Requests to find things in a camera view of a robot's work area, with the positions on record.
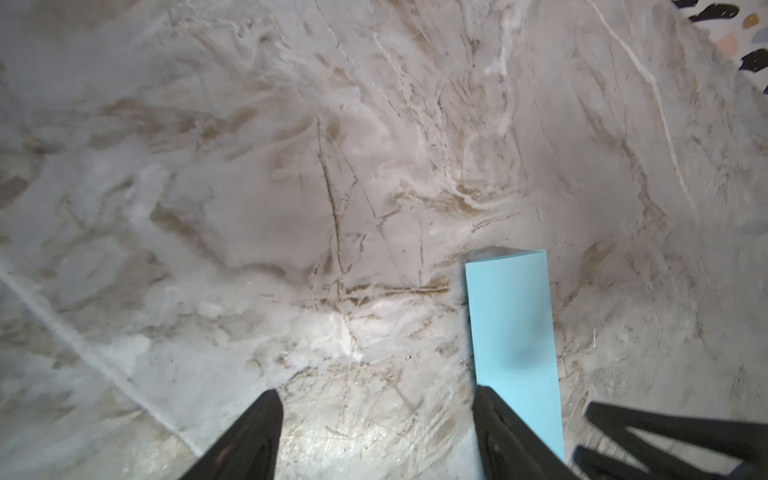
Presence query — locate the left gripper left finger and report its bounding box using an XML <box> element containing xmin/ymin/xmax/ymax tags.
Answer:
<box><xmin>180</xmin><ymin>389</ymin><xmax>284</xmax><ymax>480</ymax></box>

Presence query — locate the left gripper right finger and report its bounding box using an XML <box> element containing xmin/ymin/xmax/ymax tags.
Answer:
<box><xmin>472</xmin><ymin>386</ymin><xmax>576</xmax><ymax>480</ymax></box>

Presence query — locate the light blue paper sheet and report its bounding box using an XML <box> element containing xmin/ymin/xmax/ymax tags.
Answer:
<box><xmin>465</xmin><ymin>250</ymin><xmax>565</xmax><ymax>460</ymax></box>

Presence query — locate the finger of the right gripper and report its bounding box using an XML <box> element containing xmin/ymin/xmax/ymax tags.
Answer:
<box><xmin>585</xmin><ymin>402</ymin><xmax>767</xmax><ymax>462</ymax></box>
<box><xmin>573</xmin><ymin>446</ymin><xmax>726</xmax><ymax>480</ymax></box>

